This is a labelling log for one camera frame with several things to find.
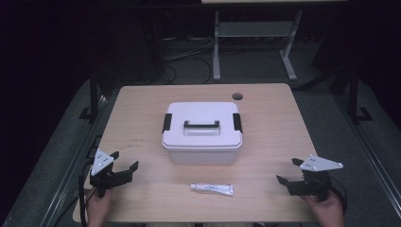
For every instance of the metal floor rail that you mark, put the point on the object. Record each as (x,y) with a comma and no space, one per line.
(372,157)
(72,164)

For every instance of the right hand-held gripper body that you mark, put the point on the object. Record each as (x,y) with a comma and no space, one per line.
(318,164)

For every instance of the black metal post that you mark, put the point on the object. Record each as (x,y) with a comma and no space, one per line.
(93,94)
(353,94)

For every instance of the person's left hand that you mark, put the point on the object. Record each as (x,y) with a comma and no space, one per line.
(98,208)

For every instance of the person's right hand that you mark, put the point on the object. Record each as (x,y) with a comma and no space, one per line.
(329,211)

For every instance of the grey metal desk frame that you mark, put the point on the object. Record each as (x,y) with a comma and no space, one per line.
(252,29)

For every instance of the white plastic storage box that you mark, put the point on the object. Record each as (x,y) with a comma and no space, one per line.
(201,156)

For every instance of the white ointment tube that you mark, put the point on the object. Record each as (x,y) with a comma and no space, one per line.
(214,189)

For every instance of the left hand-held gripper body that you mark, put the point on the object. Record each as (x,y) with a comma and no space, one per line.
(101,162)

